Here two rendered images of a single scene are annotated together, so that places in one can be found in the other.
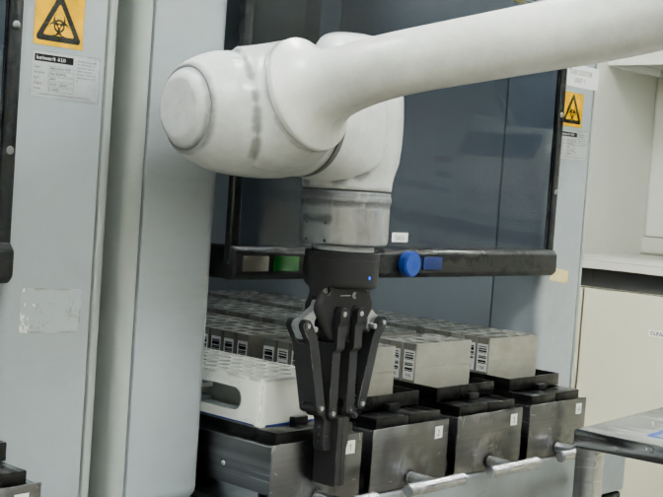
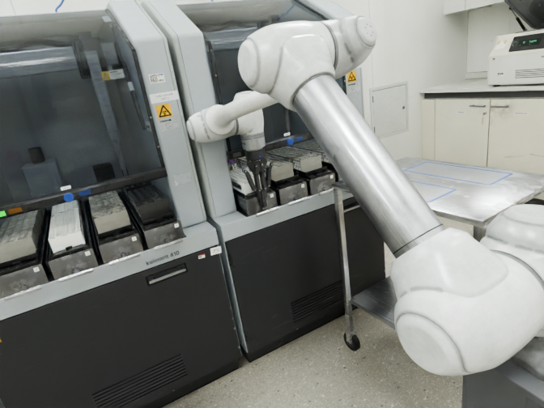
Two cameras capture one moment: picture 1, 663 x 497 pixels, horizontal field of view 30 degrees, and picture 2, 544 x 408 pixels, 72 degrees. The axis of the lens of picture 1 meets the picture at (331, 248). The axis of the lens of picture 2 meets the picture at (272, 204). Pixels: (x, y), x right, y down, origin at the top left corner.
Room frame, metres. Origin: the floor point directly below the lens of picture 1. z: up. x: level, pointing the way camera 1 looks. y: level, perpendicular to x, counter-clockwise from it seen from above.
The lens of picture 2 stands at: (-0.06, -0.59, 1.28)
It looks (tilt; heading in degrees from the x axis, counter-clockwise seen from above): 20 degrees down; 23
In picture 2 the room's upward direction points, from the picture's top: 9 degrees counter-clockwise
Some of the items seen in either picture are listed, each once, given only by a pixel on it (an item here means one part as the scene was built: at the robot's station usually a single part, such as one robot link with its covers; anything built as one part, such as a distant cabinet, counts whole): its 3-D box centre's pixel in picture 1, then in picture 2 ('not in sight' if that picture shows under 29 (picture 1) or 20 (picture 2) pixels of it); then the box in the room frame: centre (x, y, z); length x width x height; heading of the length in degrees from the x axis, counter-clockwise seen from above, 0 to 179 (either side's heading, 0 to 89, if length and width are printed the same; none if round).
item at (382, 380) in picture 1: (357, 373); (281, 172); (1.41, -0.04, 0.85); 0.12 x 0.02 x 0.06; 139
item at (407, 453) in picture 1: (215, 399); (260, 178); (1.57, 0.13, 0.78); 0.73 x 0.14 x 0.09; 48
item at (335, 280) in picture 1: (339, 294); (256, 159); (1.24, -0.01, 0.96); 0.08 x 0.07 x 0.09; 138
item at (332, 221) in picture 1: (344, 221); (252, 141); (1.24, -0.01, 1.03); 0.09 x 0.09 x 0.06
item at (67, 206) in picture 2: not in sight; (67, 209); (1.05, 0.84, 0.83); 0.30 x 0.10 x 0.06; 48
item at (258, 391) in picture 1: (198, 383); (240, 180); (1.37, 0.14, 0.83); 0.30 x 0.10 x 0.06; 48
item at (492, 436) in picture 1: (297, 390); (286, 170); (1.69, 0.03, 0.78); 0.73 x 0.14 x 0.09; 48
